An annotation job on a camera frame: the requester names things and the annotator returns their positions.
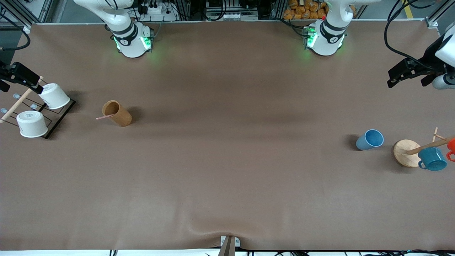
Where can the bag of orange bread rolls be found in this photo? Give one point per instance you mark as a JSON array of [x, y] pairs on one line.
[[305, 9]]

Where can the teal ceramic mug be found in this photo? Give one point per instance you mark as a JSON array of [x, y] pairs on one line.
[[432, 159]]

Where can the white paper cup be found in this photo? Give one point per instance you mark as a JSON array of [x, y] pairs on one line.
[[54, 96], [32, 123]]

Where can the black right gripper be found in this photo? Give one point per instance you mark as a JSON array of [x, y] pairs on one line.
[[17, 74]]

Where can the brown cardboard cup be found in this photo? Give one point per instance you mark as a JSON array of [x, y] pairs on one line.
[[118, 113]]

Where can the white power strip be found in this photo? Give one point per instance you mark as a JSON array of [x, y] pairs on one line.
[[156, 12]]

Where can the metal table clamp bracket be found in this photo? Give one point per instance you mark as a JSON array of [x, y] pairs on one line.
[[229, 245]]

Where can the wooden rack rod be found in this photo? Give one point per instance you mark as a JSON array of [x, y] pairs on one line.
[[17, 102]]

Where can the pink chopstick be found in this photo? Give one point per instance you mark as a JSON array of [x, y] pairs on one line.
[[105, 116]]

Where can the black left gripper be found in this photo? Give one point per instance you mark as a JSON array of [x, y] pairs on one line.
[[428, 62]]

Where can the aluminium frame profile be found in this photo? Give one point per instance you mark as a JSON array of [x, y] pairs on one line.
[[21, 16], [439, 16]]

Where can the light blue plastic cup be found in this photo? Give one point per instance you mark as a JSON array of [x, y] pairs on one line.
[[370, 139]]

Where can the wooden mug tree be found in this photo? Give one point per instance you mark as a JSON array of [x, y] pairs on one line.
[[405, 153]]

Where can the red ceramic mug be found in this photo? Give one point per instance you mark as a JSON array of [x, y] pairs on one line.
[[451, 147]]

